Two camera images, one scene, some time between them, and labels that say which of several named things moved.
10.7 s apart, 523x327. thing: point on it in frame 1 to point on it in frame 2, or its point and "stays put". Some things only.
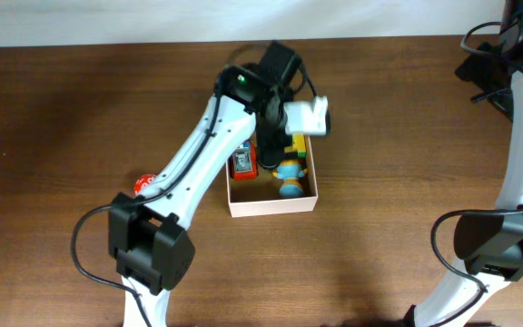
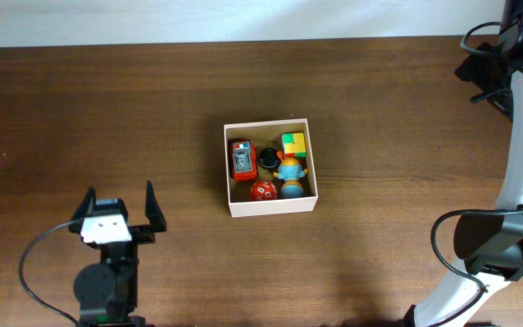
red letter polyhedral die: x=143 y=181 to x=262 y=191
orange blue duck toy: x=290 y=172 stays put
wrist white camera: x=307 y=117 to x=103 y=230
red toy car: x=244 y=163 stays put
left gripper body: x=271 y=133 to x=138 y=232
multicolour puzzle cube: x=299 y=144 stays put
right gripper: x=472 y=68 stays put
